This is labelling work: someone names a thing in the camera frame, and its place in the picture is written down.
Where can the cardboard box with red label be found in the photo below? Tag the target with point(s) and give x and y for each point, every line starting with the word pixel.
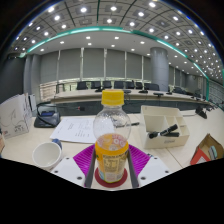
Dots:
pixel 200 156

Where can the yellow-capped orange drink bottle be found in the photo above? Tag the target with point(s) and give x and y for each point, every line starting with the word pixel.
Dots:
pixel 111 160

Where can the black pen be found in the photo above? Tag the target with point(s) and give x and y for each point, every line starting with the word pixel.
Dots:
pixel 134 124

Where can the white desk organizer tray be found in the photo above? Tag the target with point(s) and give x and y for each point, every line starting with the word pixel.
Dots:
pixel 151 116

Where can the large white carton box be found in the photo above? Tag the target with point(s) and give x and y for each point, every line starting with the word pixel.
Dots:
pixel 15 116

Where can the white printed paper sheet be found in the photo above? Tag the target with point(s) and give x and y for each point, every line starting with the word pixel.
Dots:
pixel 73 130

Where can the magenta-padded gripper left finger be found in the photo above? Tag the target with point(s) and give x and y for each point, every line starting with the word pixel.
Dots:
pixel 83 160

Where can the group of ceiling lights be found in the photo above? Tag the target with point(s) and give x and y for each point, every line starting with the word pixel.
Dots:
pixel 113 8

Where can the row of black office chairs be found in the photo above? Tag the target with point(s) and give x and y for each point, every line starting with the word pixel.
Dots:
pixel 107 84

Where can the long curved conference desk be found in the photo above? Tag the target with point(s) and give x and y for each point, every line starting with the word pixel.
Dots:
pixel 86 95

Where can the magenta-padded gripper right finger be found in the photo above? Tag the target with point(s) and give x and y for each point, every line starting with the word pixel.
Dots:
pixel 139 160

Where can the white patterned cup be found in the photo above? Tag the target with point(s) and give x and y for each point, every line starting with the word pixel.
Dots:
pixel 46 155

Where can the black marker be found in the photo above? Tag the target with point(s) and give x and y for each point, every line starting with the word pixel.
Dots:
pixel 163 132

